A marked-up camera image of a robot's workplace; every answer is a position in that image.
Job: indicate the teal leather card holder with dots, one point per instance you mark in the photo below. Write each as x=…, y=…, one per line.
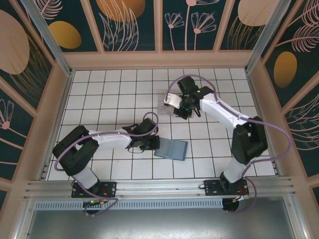
x=172, y=149

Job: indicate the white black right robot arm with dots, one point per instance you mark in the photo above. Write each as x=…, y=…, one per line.
x=224, y=112

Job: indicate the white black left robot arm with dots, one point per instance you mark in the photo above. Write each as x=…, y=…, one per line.
x=109, y=139

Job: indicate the clear acrylic tray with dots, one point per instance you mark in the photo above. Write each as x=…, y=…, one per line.
x=163, y=109

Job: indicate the grey metal sheet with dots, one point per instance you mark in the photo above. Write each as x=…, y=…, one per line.
x=159, y=224

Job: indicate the aluminium table edge rail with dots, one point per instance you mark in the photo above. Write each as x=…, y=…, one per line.
x=63, y=99
x=256, y=99

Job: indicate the aluminium mounting rail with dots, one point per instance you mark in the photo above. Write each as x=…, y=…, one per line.
x=159, y=188

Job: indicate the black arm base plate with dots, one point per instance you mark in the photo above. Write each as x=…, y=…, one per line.
x=211, y=188
x=109, y=188

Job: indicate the aluminium frame post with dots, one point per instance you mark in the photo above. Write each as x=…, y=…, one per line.
x=263, y=37
x=53, y=42

